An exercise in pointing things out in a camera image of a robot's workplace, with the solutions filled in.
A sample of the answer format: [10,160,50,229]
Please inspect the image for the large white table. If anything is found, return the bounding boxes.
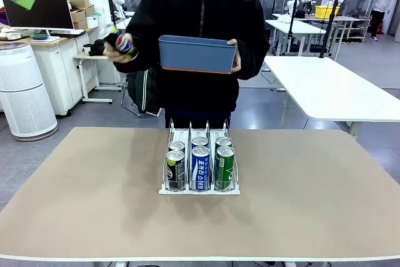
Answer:
[264,56,400,139]

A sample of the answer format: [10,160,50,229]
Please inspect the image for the blue Pocari Sweat can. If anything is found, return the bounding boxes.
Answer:
[191,146,211,191]
[191,136,209,149]

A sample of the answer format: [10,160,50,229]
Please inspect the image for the blue plastic bin orange trim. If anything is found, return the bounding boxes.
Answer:
[157,34,238,75]

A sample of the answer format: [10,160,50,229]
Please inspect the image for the bystander in dark trousers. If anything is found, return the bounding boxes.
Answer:
[370,0,396,42]

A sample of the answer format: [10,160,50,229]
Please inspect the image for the person in black jacket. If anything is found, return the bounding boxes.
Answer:
[123,0,271,129]

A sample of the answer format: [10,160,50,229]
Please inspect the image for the metal frame chair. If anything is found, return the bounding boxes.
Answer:
[121,74,143,118]

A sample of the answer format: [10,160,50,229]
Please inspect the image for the black tripod pole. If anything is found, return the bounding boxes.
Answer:
[318,0,342,59]

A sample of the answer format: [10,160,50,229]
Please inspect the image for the white cylindrical air purifier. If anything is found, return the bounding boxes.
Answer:
[0,41,59,142]

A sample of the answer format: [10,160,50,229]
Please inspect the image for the white side table wood top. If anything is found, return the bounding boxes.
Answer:
[74,53,123,105]

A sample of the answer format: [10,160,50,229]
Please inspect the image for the black hat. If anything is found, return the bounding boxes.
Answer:
[83,39,109,58]

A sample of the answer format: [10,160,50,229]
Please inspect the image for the dark jacket with white stripes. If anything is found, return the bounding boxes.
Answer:
[126,66,163,117]

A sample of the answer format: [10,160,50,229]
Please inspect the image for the person left forearm black sleeve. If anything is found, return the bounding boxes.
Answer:
[239,48,271,81]

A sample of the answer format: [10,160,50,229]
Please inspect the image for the person right forearm black sleeve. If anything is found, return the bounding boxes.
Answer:
[112,32,160,74]

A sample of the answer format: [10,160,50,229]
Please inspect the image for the green cider can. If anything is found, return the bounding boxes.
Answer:
[215,146,235,191]
[214,136,233,149]

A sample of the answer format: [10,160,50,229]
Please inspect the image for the black computer monitor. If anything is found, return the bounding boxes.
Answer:
[2,0,75,39]

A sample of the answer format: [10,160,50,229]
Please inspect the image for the white cabinet desk wood top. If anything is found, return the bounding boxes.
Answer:
[0,28,106,117]

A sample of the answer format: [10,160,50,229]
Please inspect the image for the black keyboard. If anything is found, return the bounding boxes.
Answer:
[49,29,86,38]

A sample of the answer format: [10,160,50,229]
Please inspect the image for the yellow plastic bin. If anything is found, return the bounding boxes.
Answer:
[314,4,341,19]

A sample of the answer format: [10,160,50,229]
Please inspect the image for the white wire can dispenser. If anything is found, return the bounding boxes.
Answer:
[158,118,242,195]

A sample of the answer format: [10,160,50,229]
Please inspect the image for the white background desk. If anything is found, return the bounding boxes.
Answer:
[264,19,328,58]

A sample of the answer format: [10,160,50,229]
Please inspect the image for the person left hand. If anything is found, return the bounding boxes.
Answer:
[227,38,242,74]

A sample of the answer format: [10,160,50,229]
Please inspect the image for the person right hand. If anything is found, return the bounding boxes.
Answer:
[102,45,133,63]

